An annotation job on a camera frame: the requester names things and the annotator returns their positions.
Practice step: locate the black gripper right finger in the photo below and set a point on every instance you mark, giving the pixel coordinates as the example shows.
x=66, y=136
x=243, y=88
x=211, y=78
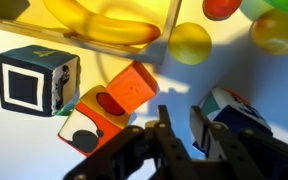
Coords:
x=224, y=150

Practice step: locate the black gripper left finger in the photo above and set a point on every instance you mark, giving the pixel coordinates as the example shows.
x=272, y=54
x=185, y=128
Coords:
x=170, y=146

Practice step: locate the soft cube with green triangle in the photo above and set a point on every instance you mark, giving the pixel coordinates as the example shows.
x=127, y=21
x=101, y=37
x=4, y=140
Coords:
x=237, y=111

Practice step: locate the small orange block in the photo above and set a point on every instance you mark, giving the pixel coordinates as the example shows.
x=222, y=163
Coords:
x=132, y=86

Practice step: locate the wooden tray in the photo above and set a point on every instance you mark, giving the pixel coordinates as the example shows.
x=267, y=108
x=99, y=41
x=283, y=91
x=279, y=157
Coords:
x=50, y=31

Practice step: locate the red orange soft cube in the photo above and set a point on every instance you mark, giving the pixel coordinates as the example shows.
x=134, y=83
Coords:
x=90, y=126

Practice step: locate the yellow toy lemon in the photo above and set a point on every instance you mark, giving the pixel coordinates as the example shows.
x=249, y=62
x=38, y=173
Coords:
x=190, y=43

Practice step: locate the yellow orange toy peach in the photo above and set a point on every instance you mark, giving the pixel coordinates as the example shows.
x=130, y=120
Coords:
x=277, y=33

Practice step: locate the yellow toy banana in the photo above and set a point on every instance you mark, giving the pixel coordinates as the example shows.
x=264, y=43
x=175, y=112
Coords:
x=110, y=28

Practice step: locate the small red toy fruit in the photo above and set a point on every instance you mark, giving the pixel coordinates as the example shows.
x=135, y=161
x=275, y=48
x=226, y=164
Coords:
x=220, y=8

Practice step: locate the dark teal soft cube four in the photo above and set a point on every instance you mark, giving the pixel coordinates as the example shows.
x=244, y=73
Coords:
x=27, y=83

